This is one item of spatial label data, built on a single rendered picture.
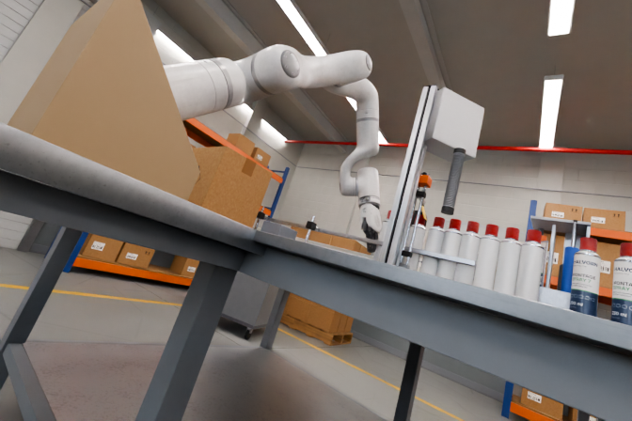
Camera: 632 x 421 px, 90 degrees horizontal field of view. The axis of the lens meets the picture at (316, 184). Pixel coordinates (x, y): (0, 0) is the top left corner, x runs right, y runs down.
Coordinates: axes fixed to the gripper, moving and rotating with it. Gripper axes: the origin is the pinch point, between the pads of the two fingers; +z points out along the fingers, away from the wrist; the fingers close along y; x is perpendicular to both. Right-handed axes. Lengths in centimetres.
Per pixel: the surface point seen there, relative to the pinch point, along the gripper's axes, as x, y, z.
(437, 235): -24.1, -2.2, 0.4
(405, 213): -19.1, -16.1, -3.2
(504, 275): -39.8, -2.2, 14.5
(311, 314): 219, 273, -8
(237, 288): 205, 123, -18
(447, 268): -25.4, -2.9, 11.1
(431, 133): -30.5, -17.8, -27.2
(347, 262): -26, -65, 23
